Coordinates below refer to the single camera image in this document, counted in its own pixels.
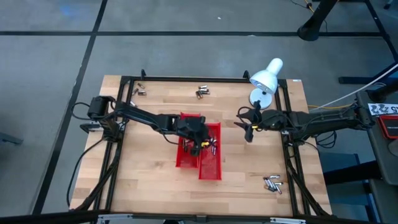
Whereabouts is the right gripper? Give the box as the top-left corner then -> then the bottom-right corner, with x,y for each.
233,109 -> 289,131

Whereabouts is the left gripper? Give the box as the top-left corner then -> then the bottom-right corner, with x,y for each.
177,115 -> 216,146

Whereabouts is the red plastic bin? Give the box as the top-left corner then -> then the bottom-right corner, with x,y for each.
198,121 -> 223,181
175,112 -> 201,169

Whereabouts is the white desk lamp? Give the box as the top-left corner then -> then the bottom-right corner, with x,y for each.
248,57 -> 284,110

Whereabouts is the black floor stand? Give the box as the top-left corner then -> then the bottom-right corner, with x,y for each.
297,0 -> 340,42

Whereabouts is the white printed marker sheet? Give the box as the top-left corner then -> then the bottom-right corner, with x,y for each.
368,102 -> 398,116

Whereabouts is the dark side desk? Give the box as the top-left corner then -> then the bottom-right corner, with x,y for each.
356,81 -> 398,224

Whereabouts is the red-edged black device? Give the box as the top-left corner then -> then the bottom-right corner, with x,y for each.
377,114 -> 398,140

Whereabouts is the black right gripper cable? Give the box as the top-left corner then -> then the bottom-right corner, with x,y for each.
237,106 -> 261,121

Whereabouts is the black aluminium table frame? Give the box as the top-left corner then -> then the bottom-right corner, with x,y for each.
70,68 -> 333,224

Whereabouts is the black cable bundle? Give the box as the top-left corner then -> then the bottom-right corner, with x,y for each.
312,130 -> 338,149

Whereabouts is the yellow floor cable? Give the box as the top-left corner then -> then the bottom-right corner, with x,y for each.
307,102 -> 357,111

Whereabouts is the silver frame bracket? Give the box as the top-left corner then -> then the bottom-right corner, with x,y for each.
97,213 -> 134,224
269,217 -> 308,224

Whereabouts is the white cable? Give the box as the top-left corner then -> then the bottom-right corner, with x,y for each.
317,63 -> 398,109

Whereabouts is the black floor frame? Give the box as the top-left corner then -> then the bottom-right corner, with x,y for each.
338,0 -> 398,85

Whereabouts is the black floor cable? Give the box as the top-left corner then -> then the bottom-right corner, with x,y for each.
67,136 -> 106,208

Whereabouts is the grey floor bracket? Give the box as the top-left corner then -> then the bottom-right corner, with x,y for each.
0,132 -> 24,146

